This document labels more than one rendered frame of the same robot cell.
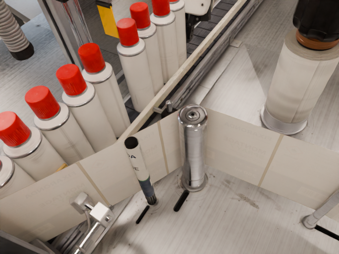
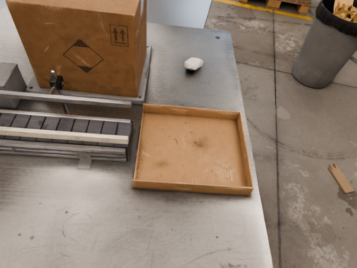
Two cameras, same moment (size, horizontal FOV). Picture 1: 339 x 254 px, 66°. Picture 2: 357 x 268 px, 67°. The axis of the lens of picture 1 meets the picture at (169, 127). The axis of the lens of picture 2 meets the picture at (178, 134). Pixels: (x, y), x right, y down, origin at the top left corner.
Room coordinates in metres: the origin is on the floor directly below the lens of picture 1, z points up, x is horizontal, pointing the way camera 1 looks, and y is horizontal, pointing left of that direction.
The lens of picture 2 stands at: (0.87, -0.88, 1.45)
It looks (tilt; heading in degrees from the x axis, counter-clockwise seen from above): 51 degrees down; 45
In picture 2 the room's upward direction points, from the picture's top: 9 degrees clockwise
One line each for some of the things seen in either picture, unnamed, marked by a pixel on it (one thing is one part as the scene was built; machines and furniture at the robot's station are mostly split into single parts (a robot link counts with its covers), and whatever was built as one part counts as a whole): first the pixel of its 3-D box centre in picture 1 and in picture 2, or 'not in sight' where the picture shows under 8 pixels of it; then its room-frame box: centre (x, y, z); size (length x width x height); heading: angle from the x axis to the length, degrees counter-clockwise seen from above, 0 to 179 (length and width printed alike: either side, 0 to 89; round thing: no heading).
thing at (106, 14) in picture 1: (107, 19); not in sight; (0.40, 0.07, 1.09); 0.03 x 0.01 x 0.06; 51
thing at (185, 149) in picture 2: not in sight; (192, 145); (1.21, -0.59, 0.85); 0.30 x 0.26 x 0.04; 141
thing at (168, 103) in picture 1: (171, 120); not in sight; (0.34, -0.01, 0.89); 0.03 x 0.03 x 0.12; 51
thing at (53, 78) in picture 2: not in sight; (58, 100); (0.97, -0.30, 0.91); 0.07 x 0.03 x 0.16; 51
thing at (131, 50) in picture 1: (136, 70); not in sight; (0.40, 0.05, 0.98); 0.05 x 0.05 x 0.20
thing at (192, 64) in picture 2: not in sight; (194, 63); (1.45, -0.31, 0.85); 0.08 x 0.07 x 0.04; 158
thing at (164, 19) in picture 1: (165, 42); not in sight; (0.48, -0.02, 0.98); 0.05 x 0.05 x 0.20
